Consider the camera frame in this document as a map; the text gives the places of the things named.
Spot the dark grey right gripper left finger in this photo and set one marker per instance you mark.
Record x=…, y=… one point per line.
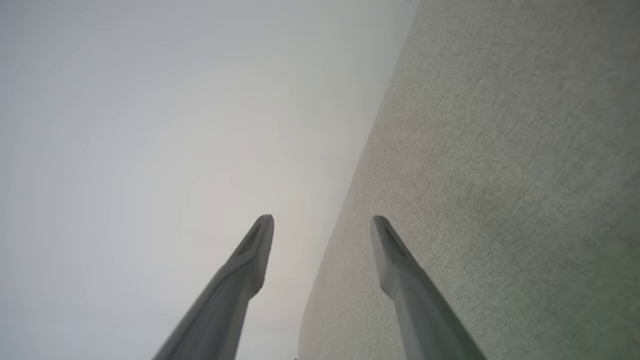
x=227, y=305

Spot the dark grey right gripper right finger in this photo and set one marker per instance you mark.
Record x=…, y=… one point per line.
x=425, y=310

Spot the grey fabric sofa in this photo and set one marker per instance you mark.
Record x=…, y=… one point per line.
x=500, y=200

